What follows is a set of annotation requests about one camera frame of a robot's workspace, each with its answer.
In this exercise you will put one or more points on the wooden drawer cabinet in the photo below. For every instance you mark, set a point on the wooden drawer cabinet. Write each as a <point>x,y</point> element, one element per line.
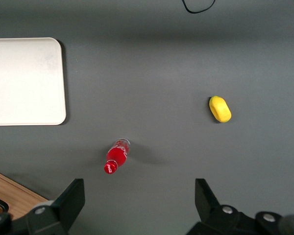
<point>14,183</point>

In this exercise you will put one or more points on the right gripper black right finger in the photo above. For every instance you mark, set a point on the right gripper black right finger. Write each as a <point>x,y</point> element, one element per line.
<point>208,203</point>

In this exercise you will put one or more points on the red cola bottle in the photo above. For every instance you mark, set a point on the red cola bottle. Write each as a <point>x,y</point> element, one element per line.
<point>116,156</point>

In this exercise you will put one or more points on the beige rectangular plastic tray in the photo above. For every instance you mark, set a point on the beige rectangular plastic tray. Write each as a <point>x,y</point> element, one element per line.
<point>24,80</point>

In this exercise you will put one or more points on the yellow lemon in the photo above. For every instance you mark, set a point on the yellow lemon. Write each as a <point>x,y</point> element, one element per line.
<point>220,109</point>

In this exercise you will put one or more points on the wooden lower drawer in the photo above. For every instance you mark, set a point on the wooden lower drawer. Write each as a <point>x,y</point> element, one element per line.
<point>17,202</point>

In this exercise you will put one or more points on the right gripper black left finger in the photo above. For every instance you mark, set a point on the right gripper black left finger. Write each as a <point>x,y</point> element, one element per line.
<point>68,203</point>

